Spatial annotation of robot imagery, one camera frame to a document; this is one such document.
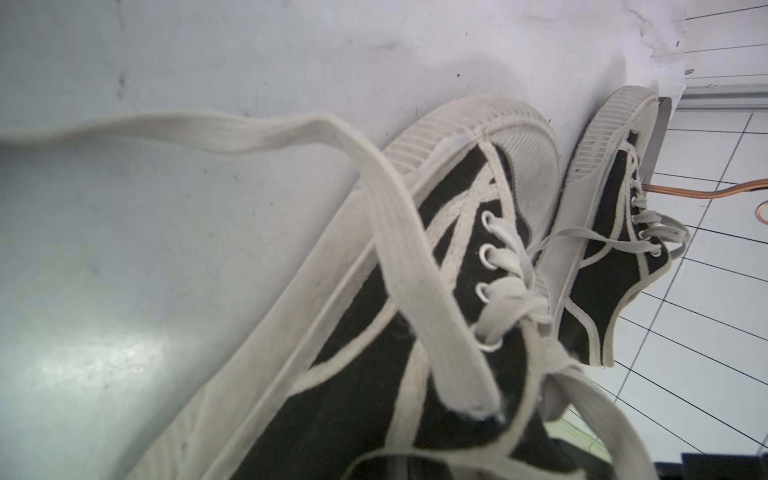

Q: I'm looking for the black white sneaker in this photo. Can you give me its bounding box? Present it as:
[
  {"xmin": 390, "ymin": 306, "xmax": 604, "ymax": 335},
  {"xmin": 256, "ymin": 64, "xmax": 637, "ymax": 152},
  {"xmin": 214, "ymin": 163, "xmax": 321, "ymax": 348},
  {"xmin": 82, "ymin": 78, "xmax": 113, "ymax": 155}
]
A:
[
  {"xmin": 536, "ymin": 85, "xmax": 691, "ymax": 367},
  {"xmin": 2, "ymin": 98, "xmax": 657, "ymax": 479}
]

